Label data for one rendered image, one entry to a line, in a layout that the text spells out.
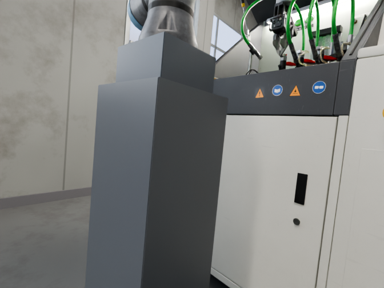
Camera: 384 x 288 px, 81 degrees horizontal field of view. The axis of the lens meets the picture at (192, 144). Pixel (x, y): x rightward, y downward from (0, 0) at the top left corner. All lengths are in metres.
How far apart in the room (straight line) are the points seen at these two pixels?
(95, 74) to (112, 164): 1.84
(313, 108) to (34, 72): 1.94
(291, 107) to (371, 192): 0.33
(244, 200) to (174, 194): 0.49
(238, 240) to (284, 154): 0.40
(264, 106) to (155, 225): 0.60
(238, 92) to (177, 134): 0.55
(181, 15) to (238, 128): 0.51
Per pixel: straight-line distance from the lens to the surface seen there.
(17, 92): 2.14
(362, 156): 0.77
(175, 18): 0.59
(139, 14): 0.75
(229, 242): 1.04
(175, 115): 0.46
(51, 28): 2.28
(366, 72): 0.80
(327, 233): 0.83
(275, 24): 1.17
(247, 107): 0.93
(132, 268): 0.54
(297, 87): 0.85
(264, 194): 0.89
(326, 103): 0.81
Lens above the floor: 0.71
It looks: 3 degrees down
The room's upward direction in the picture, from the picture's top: 5 degrees clockwise
